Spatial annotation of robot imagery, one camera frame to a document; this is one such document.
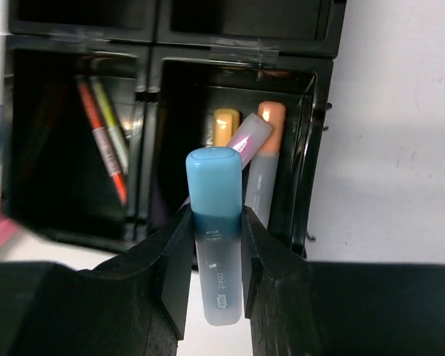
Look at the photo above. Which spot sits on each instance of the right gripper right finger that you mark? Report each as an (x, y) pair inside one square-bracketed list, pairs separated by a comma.
[(296, 307)]

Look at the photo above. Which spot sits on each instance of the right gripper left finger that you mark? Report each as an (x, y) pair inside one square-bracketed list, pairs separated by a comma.
[(132, 304)]

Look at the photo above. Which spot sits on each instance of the orange-capped clear highlighter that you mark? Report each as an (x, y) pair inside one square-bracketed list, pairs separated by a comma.
[(263, 167)]

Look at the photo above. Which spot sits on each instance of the blue-capped highlighter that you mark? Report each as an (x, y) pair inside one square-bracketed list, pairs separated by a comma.
[(218, 244)]

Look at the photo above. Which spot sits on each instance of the yellow thin pen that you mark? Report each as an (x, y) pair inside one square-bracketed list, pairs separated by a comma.
[(112, 122)]

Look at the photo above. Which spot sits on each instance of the orange-red thin pen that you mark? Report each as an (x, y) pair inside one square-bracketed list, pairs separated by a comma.
[(102, 138)]

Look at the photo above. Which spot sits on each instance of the purple highlighter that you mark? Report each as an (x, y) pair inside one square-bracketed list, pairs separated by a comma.
[(250, 139)]

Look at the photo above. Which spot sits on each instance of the black four-compartment organizer tray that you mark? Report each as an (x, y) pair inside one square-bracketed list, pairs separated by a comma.
[(167, 66)]

